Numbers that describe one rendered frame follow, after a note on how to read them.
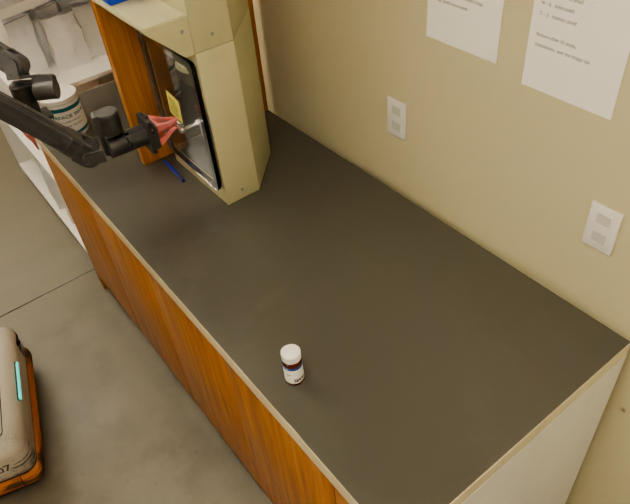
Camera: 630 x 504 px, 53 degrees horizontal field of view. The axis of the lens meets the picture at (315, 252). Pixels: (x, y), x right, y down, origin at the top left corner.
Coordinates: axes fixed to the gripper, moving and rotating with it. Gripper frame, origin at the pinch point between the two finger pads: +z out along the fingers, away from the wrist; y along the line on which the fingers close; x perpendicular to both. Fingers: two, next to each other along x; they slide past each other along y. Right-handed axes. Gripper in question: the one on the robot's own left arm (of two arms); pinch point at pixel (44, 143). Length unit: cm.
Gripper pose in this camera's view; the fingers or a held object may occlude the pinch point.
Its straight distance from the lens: 209.0
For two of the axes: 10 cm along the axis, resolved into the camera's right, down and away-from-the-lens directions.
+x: -6.1, -5.1, 6.1
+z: 0.7, 7.3, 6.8
